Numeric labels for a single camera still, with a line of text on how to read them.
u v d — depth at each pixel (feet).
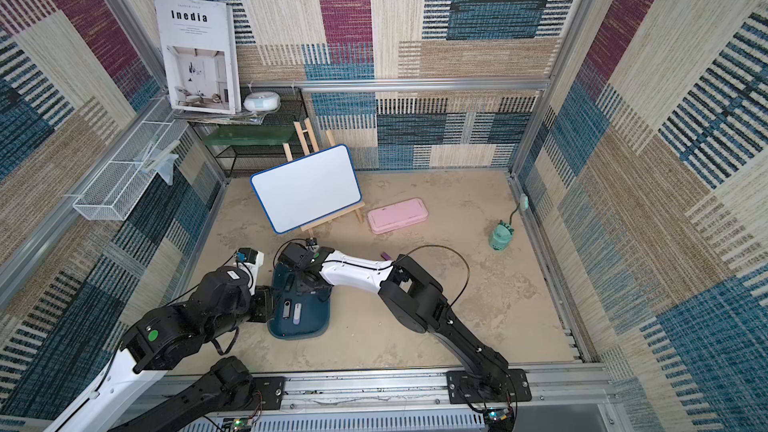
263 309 1.95
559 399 2.44
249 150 3.78
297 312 2.79
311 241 2.79
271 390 2.43
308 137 2.86
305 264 2.34
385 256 3.17
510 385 2.17
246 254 1.98
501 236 3.08
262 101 2.88
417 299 1.82
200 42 2.53
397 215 3.47
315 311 2.65
